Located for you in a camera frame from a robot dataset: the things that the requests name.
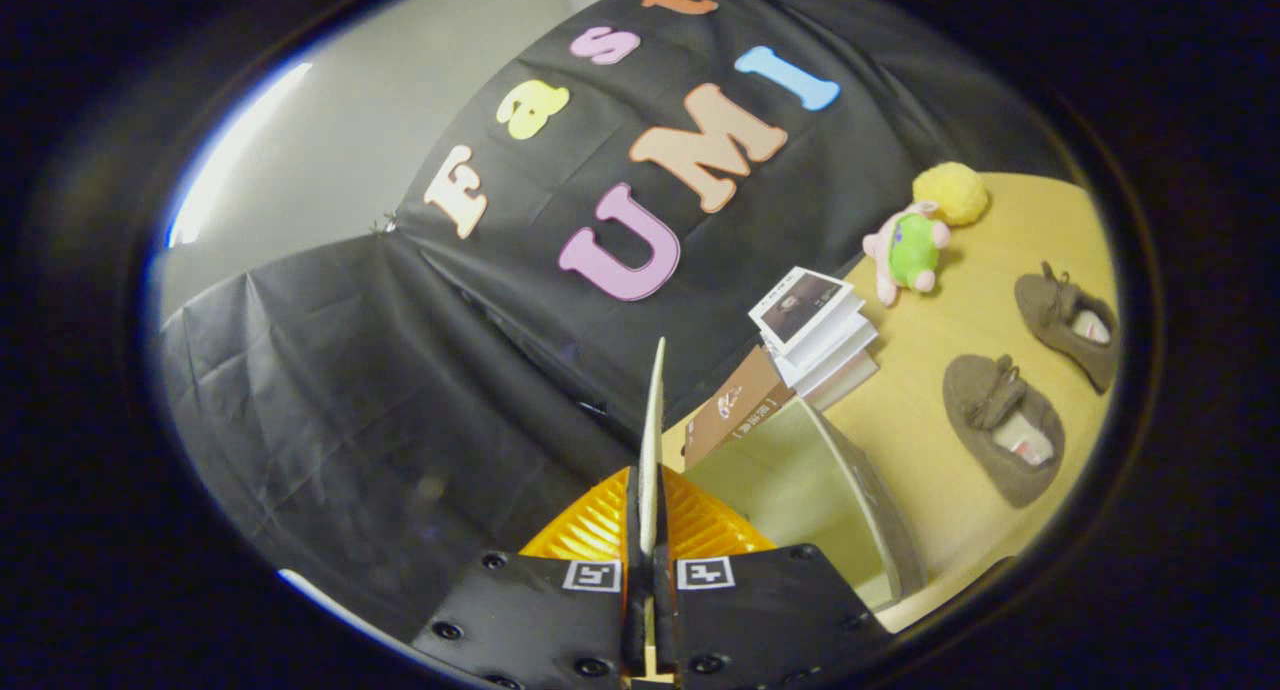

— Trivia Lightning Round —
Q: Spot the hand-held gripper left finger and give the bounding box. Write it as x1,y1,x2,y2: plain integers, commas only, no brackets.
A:
410,467,646,690

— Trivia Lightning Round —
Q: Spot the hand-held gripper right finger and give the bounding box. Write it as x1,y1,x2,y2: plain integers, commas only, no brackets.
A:
655,467,893,690

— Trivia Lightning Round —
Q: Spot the grey fabric storage box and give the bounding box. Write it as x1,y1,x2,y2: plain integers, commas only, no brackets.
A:
638,337,928,613

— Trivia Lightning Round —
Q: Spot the brown fuzzy shoe with bow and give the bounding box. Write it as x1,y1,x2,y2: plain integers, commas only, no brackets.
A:
1014,262,1121,395
942,354,1067,509

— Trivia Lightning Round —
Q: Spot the flat brown cardboard box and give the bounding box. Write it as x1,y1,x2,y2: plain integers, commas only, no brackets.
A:
683,345,796,471

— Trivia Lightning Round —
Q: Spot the book with cream pages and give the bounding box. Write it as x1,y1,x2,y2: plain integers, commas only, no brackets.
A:
790,340,881,413

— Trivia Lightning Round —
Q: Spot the plain white book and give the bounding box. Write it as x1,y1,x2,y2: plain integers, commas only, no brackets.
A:
768,310,873,376

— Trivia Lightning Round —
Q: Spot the white portrait cover book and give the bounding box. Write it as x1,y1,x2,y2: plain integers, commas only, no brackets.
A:
748,266,856,356

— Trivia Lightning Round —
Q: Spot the pink and green plush toy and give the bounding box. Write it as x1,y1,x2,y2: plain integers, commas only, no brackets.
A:
863,202,953,307

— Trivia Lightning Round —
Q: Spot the yellow plush toy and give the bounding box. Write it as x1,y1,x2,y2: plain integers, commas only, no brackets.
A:
912,162,991,227

